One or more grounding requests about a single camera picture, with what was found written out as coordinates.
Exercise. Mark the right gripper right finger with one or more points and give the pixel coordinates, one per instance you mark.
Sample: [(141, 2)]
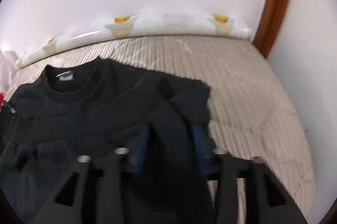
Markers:
[(247, 191)]

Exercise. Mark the red cardboard box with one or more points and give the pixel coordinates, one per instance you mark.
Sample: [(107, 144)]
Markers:
[(2, 96)]

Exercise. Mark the striped quilted bed cover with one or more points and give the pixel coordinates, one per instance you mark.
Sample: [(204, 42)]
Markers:
[(251, 114)]

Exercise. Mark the black sweatshirt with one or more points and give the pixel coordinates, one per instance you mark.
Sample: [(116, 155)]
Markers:
[(91, 110)]

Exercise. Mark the white patterned pillow roll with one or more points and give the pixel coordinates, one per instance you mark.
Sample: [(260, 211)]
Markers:
[(139, 25)]

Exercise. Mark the brown wooden door frame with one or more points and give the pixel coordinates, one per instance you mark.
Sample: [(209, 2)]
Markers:
[(269, 26)]

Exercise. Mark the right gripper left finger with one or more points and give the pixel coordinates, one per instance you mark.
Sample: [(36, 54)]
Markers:
[(96, 192)]

